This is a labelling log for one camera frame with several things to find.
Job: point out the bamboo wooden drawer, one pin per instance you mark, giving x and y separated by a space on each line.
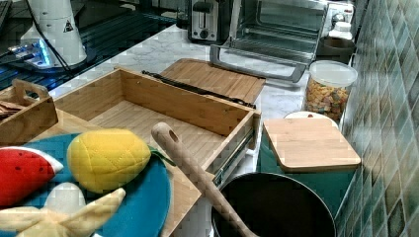
214 130

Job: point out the bamboo drawer cabinet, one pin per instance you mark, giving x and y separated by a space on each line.
184 194

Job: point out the bamboo cutting board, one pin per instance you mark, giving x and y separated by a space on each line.
203 74

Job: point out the black silver toaster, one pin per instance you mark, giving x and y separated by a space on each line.
209 21

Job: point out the silver toaster oven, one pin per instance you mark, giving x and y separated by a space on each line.
285 32

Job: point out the black frying pan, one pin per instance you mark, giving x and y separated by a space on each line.
274 205

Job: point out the teal canister with wooden lid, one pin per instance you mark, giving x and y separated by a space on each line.
312 151

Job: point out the blue plate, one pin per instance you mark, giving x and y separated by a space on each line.
143 211

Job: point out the yellow plush lemon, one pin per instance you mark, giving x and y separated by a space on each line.
106 159

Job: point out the clear cereal jar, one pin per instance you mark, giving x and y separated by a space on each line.
327 89

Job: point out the dark grey cup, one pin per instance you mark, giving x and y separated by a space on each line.
335 49

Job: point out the small wooden caddy box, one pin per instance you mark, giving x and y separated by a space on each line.
30 110

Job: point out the red plush watermelon slice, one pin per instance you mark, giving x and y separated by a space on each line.
24 170

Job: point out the plush banana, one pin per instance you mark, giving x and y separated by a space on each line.
65 214

